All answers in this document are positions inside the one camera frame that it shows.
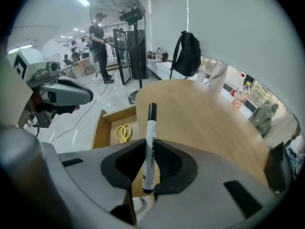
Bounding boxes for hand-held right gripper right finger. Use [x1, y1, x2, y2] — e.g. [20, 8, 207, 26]
[138, 139, 286, 229]

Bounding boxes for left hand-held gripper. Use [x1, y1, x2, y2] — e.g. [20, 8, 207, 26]
[9, 48, 94, 128]

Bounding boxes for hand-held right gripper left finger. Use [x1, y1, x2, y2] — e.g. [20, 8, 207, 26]
[57, 139, 147, 225]

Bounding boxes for yellow plastic scissors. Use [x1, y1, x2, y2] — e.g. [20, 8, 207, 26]
[115, 123, 133, 144]

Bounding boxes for black and white marker pen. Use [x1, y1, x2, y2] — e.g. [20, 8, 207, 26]
[142, 103, 161, 194]

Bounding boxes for oval wooden table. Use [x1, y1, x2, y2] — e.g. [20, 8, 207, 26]
[135, 79, 271, 198]

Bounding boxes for black box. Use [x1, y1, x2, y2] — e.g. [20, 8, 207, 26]
[263, 141, 295, 195]

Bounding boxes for blue cloth bag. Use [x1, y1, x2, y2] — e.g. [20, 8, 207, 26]
[287, 146, 305, 176]

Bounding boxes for green bag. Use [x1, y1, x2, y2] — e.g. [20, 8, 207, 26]
[249, 99, 279, 137]

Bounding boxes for white window ledge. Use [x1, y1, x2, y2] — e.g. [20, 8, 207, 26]
[147, 58, 263, 109]

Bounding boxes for clear bottle with orange liquid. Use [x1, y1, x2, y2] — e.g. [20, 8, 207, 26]
[232, 84, 251, 109]

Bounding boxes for white handbag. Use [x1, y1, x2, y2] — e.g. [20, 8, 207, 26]
[209, 62, 229, 92]

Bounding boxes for white cup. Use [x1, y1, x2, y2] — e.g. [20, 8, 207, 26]
[196, 68, 207, 83]

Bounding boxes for black backpack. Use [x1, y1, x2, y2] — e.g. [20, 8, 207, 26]
[169, 31, 202, 80]

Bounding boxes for grey roller blind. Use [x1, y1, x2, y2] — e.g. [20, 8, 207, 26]
[150, 0, 301, 85]

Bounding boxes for black fan cable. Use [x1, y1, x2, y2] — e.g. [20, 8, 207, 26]
[51, 84, 112, 143]

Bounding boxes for black pedestal fan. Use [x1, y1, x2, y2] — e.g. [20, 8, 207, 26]
[89, 0, 147, 104]

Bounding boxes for white blind cord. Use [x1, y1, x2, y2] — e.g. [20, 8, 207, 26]
[184, 0, 191, 33]

